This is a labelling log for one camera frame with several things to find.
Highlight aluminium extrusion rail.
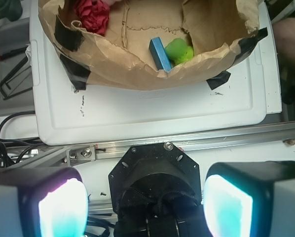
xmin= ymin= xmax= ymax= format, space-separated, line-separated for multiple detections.
xmin=15 ymin=121 xmax=295 ymax=168

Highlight brown paper bag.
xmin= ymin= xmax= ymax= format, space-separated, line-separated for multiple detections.
xmin=38 ymin=0 xmax=268 ymax=90

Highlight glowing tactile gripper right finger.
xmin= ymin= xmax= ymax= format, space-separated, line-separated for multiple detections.
xmin=203 ymin=160 xmax=295 ymax=237

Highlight black cable bundle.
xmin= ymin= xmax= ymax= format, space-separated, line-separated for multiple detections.
xmin=0 ymin=112 xmax=43 ymax=171

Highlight black hex keys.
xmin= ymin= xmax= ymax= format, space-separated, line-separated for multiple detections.
xmin=0 ymin=44 xmax=33 ymax=101

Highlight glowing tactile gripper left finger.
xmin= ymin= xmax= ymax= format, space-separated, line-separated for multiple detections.
xmin=0 ymin=167 xmax=88 ymax=237

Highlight dark green clamp object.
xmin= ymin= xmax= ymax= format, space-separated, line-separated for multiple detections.
xmin=0 ymin=0 xmax=23 ymax=22

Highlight red crumpled paper ball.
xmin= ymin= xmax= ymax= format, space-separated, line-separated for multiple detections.
xmin=74 ymin=0 xmax=110 ymax=36

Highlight blue rectangular block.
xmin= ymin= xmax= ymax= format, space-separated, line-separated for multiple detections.
xmin=149 ymin=37 xmax=172 ymax=72

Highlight green plush animal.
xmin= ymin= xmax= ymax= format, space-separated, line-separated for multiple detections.
xmin=165 ymin=38 xmax=194 ymax=66

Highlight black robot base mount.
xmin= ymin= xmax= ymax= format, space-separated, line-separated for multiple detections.
xmin=108 ymin=142 xmax=201 ymax=237

